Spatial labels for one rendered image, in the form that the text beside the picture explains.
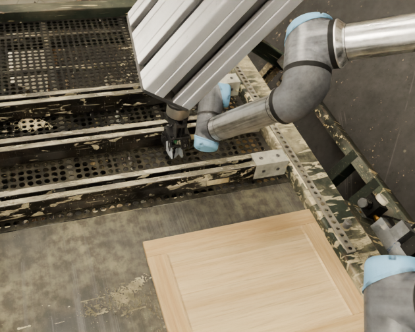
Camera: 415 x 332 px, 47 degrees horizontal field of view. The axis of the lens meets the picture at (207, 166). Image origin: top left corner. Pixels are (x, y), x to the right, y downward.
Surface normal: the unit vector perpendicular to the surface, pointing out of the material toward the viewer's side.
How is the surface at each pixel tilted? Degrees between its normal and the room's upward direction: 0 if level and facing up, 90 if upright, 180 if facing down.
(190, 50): 90
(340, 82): 0
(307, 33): 22
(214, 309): 57
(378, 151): 0
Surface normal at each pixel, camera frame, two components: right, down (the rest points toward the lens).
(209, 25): 0.22, 0.79
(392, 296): -0.76, -0.34
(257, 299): 0.11, -0.70
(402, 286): -0.62, -0.69
